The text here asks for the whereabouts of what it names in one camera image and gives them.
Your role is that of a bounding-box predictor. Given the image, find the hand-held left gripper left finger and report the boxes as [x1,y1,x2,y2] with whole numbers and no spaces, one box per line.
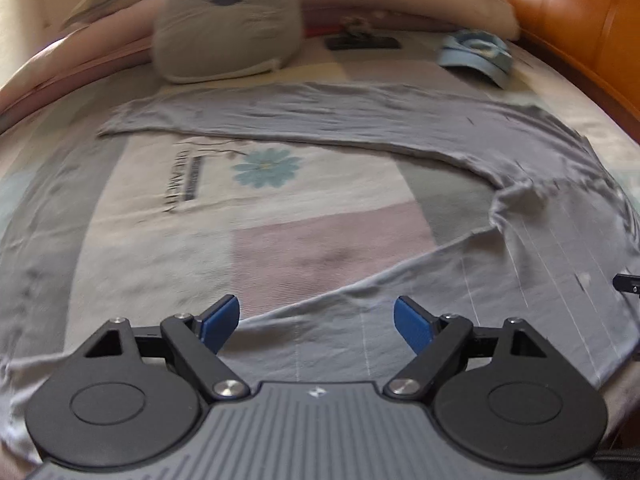
[82,294,250,401]

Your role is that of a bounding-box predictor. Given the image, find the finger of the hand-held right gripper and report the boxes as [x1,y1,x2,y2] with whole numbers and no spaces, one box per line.
[612,272,640,297]

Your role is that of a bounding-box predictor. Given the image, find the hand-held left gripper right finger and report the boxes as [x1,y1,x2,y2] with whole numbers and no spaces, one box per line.
[384,296,552,401]

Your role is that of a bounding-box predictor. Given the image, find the grey pants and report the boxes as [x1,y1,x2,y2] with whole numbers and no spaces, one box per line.
[0,81,640,466]

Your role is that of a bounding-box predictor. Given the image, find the wooden headboard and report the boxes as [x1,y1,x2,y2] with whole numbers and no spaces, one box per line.
[500,0,640,136]

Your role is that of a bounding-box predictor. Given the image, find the blue cap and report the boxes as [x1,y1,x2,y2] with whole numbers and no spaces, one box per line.
[438,30,513,90]

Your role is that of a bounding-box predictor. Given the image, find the grey cat face cushion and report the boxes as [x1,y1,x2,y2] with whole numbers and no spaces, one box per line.
[152,0,303,85]

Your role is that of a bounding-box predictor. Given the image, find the red cloth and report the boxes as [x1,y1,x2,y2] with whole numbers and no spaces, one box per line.
[304,24,343,40]

